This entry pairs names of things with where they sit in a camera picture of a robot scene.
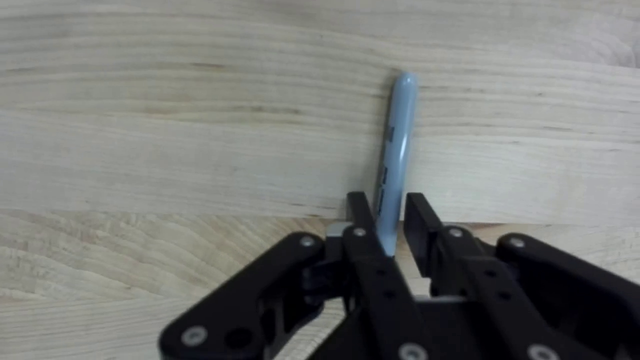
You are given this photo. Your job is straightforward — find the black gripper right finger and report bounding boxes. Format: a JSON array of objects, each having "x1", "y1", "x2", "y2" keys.
[{"x1": 404, "y1": 192, "x2": 640, "y2": 360}]

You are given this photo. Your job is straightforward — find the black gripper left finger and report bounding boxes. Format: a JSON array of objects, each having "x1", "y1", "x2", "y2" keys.
[{"x1": 158, "y1": 191, "x2": 437, "y2": 360}]

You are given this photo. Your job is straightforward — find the grey marker pen black cap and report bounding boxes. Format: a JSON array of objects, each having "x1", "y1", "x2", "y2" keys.
[{"x1": 373, "y1": 68, "x2": 421, "y2": 259}]

